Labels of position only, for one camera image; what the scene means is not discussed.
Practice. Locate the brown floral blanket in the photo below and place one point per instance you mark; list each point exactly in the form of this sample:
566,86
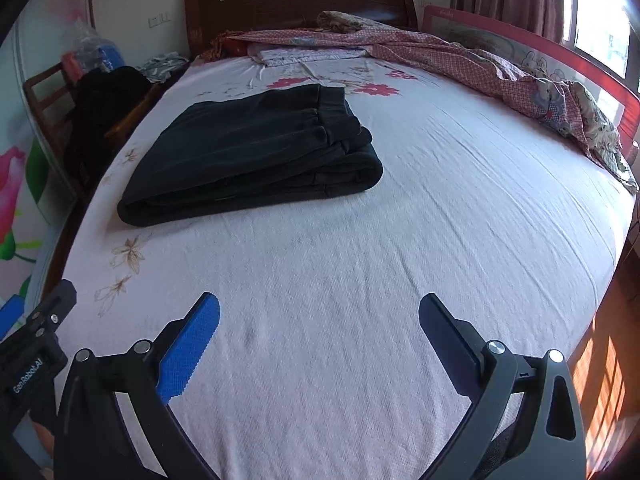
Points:
345,20

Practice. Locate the red patterned quilt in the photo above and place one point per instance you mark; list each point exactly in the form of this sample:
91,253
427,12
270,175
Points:
450,55

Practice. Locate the folded light floral sheet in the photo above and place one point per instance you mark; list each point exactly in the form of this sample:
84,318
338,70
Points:
310,55

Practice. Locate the orange fringed cloth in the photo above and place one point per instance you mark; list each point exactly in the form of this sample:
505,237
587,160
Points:
215,45

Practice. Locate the wooden chair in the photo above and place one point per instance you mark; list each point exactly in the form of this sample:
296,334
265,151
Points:
42,95

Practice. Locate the clear plastic bag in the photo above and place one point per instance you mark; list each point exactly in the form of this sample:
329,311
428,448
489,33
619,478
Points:
95,52

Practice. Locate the black pants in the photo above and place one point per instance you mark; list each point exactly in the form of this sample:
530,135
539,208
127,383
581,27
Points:
240,160

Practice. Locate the black clothes pile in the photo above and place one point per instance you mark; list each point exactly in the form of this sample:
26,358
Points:
105,110

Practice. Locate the bed with floral sheet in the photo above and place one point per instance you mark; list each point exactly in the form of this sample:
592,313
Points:
360,240

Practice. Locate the grey patterned cloth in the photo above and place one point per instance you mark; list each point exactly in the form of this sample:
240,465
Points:
162,67

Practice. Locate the white wall socket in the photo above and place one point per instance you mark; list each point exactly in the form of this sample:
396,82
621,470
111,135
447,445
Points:
158,19

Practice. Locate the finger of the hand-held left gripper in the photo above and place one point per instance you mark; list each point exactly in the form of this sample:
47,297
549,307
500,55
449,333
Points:
52,307
9,316

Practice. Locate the flower print wardrobe door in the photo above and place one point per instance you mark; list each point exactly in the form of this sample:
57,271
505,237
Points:
17,170

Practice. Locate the red pillow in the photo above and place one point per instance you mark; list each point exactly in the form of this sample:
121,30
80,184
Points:
236,48

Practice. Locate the wooden headboard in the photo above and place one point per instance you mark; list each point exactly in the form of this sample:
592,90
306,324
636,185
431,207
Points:
300,7

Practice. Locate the window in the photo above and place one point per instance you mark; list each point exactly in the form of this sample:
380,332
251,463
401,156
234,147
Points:
600,15

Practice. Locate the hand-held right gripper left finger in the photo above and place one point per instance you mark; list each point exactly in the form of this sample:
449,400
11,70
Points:
197,340

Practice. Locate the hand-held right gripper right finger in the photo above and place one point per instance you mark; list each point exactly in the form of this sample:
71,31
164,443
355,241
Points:
445,332

